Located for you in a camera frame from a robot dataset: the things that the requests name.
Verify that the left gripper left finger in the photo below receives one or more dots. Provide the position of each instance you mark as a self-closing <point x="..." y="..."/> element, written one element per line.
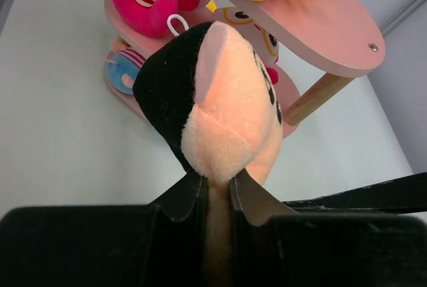
<point x="158" y="244"/>

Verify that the peach-faced boy plush doll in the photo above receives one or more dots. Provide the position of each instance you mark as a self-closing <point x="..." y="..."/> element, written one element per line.
<point x="124" y="65"/>

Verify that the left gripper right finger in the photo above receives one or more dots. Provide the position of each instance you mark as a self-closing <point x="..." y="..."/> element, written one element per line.
<point x="276" y="245"/>

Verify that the pink three-tier wooden shelf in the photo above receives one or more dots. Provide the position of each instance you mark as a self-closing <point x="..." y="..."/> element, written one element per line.
<point x="323" y="45"/>

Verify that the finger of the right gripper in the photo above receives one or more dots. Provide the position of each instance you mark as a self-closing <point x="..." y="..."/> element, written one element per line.
<point x="406" y="195"/>

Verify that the pink plush striped shirt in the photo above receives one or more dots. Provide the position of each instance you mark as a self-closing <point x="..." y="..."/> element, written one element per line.
<point x="265" y="44"/>

